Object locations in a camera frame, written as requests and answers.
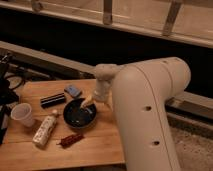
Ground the metal window railing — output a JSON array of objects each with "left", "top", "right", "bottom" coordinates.
[{"left": 0, "top": 0, "right": 213, "bottom": 48}]

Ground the blue sponge block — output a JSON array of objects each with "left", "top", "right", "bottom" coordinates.
[{"left": 64, "top": 85, "right": 82, "bottom": 98}]

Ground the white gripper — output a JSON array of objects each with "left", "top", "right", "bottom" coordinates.
[{"left": 81, "top": 80, "right": 111, "bottom": 108}]

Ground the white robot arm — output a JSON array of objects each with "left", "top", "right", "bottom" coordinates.
[{"left": 82, "top": 57, "right": 191, "bottom": 171}]

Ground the dried red chili pepper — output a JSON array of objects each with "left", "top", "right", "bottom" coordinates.
[{"left": 59, "top": 134, "right": 84, "bottom": 148}]

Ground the clear plastic cup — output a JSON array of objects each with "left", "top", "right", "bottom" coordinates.
[{"left": 11, "top": 103, "right": 35, "bottom": 127}]

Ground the dark ceramic bowl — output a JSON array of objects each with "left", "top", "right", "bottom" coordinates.
[{"left": 63, "top": 98, "right": 97, "bottom": 128}]

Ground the black rectangular box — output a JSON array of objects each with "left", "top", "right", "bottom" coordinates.
[{"left": 40, "top": 93, "right": 66, "bottom": 108}]

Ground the black cable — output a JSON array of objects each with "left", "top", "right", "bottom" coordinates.
[{"left": 4, "top": 74, "right": 26, "bottom": 92}]

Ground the white plastic bottle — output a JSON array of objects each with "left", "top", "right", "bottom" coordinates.
[{"left": 32, "top": 109, "right": 59, "bottom": 148}]

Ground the black tripod stand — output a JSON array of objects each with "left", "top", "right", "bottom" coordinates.
[{"left": 0, "top": 55, "right": 19, "bottom": 145}]

